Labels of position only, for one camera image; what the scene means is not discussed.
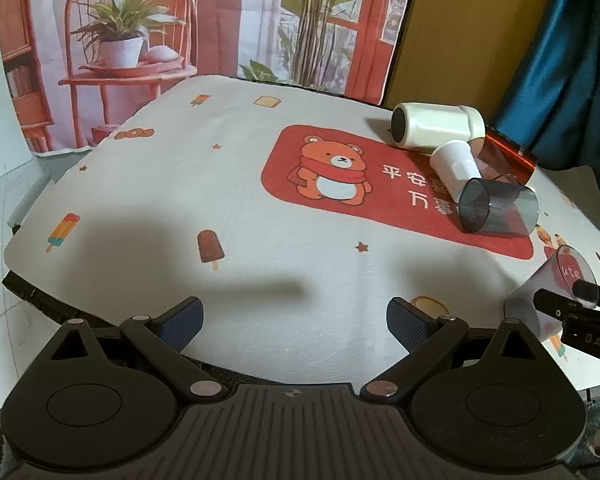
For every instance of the small white paper cup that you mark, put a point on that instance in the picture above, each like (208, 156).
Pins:
(455, 166)

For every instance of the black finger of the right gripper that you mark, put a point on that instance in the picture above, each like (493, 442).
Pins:
(560, 304)
(587, 291)

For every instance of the blue curtain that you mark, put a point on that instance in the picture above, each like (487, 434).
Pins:
(552, 106)

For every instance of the printed room backdrop cloth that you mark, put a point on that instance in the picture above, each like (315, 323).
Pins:
(77, 69)

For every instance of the large white bottle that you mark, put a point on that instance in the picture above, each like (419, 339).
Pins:
(423, 127)

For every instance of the clear grey plastic cup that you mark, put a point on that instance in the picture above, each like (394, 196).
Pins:
(497, 208)

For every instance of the printed bear table mat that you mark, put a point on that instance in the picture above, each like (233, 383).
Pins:
(292, 218)

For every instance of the clear brown plastic cup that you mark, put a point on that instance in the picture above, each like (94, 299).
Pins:
(490, 161)

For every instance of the yellow wooden panel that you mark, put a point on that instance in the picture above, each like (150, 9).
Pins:
(462, 51)

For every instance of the red metal bottle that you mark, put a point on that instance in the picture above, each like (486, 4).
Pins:
(521, 163)

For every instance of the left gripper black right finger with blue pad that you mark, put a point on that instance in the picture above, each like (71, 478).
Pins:
(430, 344)

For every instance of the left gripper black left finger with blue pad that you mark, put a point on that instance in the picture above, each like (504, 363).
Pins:
(161, 341)

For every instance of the clear purple plastic cup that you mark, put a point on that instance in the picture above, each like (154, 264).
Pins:
(557, 274)

